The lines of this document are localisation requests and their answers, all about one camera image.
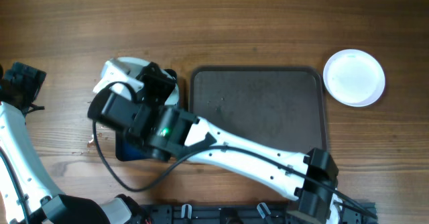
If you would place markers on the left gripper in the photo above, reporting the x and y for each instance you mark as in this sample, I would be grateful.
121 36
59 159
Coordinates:
30 80

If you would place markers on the white plate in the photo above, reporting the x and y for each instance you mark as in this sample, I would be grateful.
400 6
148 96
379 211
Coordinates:
135 64
354 78

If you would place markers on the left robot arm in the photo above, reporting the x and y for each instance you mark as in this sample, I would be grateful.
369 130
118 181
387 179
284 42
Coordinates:
29 194

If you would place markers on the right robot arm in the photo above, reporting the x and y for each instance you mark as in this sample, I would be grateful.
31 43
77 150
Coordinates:
133 101

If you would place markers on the black water tray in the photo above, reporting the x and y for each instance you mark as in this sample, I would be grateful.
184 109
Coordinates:
124 151

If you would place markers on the brown serving tray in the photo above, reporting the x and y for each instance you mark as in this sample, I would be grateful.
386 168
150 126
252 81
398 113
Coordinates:
278 106

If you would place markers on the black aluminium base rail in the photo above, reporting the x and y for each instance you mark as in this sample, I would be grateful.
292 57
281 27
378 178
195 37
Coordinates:
187 213

